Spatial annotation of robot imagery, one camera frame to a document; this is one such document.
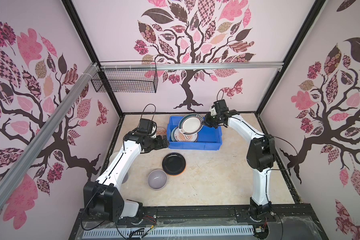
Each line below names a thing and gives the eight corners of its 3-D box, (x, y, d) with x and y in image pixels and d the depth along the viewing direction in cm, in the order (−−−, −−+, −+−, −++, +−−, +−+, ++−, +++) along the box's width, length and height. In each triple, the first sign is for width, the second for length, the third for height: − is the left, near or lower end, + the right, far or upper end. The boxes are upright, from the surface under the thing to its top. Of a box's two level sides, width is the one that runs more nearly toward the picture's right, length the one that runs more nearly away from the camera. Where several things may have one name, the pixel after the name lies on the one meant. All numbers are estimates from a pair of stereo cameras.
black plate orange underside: (161, 175, 89) (161, 174, 87) (163, 154, 99) (163, 152, 97) (186, 175, 89) (186, 174, 87) (186, 154, 99) (186, 152, 97)
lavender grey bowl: (147, 191, 83) (145, 188, 79) (150, 173, 90) (148, 169, 86) (166, 191, 83) (165, 188, 79) (167, 173, 90) (166, 169, 86)
